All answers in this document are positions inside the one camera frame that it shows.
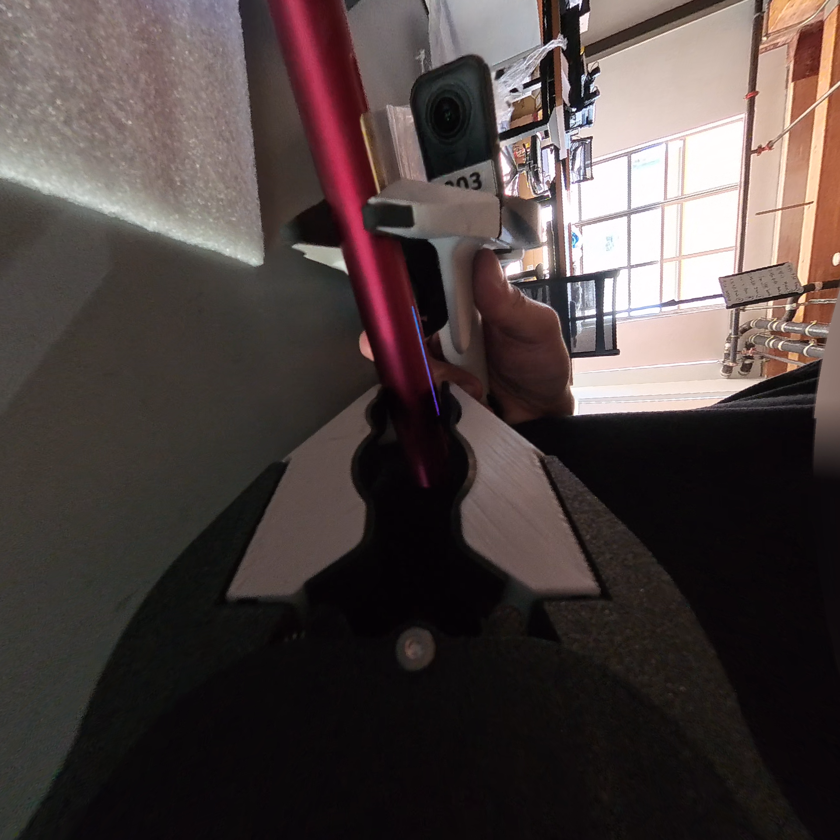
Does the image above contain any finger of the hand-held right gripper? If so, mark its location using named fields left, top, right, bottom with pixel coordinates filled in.
left=363, top=178, right=504, bottom=241
left=282, top=199, right=349, bottom=271

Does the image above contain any grey desk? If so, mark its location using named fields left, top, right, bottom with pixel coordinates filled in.
left=0, top=0, right=434, bottom=840

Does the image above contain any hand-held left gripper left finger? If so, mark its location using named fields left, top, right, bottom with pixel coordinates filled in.
left=226, top=386, right=396, bottom=603

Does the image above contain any red metallic tube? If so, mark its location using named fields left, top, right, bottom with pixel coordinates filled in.
left=266, top=0, right=454, bottom=490

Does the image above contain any large paned window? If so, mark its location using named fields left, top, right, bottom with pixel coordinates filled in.
left=570, top=115, right=749, bottom=324

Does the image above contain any white printed sign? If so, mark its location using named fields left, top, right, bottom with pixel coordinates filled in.
left=718, top=261, right=805, bottom=307

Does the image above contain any white foam sheet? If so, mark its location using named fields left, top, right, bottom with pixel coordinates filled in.
left=0, top=0, right=266, bottom=266

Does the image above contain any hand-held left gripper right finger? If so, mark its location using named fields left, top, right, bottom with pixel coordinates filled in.
left=449, top=384, right=603, bottom=601

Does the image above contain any bundle of grey pipes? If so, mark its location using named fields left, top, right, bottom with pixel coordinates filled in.
left=721, top=314, right=829, bottom=379

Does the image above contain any dark thin pipe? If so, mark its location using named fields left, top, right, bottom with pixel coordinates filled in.
left=736, top=0, right=767, bottom=263

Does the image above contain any person's right hand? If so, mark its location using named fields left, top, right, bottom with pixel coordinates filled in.
left=359, top=249, right=576, bottom=425

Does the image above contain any cluttered storage shelf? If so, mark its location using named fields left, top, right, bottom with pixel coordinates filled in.
left=492, top=0, right=599, bottom=198

